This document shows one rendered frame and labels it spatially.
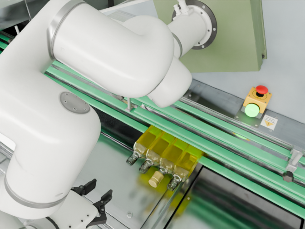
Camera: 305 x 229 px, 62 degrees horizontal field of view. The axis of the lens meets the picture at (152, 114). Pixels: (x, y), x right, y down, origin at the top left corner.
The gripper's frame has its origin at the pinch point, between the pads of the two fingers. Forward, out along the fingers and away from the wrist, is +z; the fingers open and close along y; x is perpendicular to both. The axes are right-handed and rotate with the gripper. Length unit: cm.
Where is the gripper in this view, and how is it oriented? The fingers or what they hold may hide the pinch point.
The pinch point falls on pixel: (98, 191)
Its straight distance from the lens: 70.1
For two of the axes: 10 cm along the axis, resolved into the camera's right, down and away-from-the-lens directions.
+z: 5.0, -2.9, 8.1
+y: 8.3, 4.1, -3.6
